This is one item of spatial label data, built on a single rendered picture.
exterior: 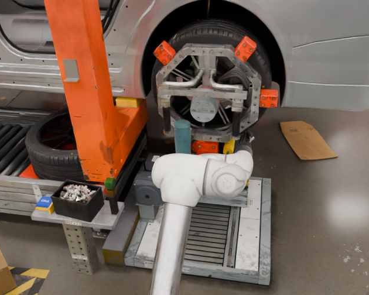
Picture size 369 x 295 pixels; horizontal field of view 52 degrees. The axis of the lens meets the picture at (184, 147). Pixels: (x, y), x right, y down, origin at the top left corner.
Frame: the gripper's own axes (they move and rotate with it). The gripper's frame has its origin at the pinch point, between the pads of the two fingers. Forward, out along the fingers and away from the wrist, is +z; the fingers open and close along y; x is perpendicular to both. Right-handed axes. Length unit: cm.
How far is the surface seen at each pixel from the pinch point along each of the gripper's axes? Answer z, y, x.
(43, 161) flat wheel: -22, -94, 69
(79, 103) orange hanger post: -42, -28, 76
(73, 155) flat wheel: -19, -78, 59
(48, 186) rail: -34, -95, 58
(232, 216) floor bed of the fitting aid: -10, -42, -36
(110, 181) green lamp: -57, -40, 43
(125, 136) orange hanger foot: -17, -44, 46
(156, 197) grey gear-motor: -27, -56, 11
